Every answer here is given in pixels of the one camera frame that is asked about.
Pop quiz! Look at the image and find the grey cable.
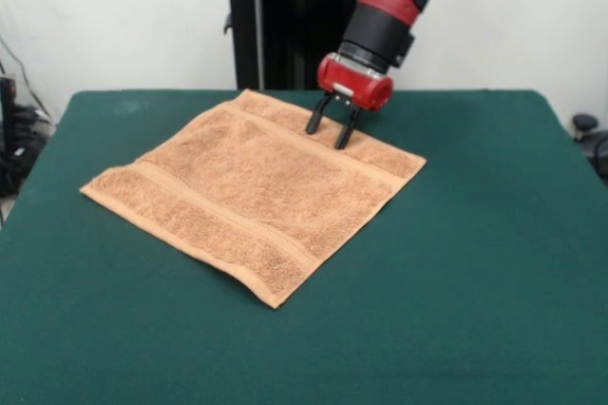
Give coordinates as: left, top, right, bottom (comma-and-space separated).
0, 36, 51, 119

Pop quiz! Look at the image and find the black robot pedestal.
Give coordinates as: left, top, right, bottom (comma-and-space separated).
208, 0, 367, 91

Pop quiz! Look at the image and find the black upright device, red light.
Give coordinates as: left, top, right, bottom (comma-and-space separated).
0, 75, 19, 197

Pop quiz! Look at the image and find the dark green table cloth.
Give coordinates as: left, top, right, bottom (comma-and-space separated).
0, 88, 608, 405

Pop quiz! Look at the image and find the black plug bundle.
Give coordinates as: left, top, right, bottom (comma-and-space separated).
11, 105, 54, 141

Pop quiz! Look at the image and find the tan terry cloth towel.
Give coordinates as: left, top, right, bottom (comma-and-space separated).
79, 87, 428, 310

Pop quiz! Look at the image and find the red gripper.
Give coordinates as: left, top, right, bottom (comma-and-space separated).
305, 53, 395, 151

